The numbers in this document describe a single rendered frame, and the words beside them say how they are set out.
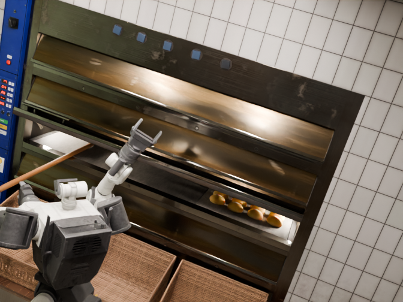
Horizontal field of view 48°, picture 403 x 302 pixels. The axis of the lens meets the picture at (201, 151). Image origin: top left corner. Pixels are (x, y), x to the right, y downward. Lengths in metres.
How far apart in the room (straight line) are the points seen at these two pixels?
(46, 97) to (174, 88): 0.84
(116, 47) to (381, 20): 1.40
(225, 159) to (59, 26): 1.23
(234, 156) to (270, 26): 0.72
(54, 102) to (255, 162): 1.27
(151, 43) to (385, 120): 1.29
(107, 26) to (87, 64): 0.26
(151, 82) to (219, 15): 0.53
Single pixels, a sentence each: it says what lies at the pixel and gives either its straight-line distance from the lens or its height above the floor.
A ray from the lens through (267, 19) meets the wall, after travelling 2.40.
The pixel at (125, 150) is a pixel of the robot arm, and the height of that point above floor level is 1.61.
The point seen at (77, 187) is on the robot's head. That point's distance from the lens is 1.93.
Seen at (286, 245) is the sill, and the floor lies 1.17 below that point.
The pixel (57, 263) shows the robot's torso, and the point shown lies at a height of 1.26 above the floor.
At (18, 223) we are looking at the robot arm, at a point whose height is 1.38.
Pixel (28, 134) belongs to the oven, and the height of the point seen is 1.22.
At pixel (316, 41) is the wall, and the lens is 2.37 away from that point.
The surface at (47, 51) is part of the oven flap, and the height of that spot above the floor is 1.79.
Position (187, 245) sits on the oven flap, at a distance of 2.77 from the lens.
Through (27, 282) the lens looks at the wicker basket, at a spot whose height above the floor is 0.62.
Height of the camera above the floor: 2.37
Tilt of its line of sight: 19 degrees down
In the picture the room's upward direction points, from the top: 16 degrees clockwise
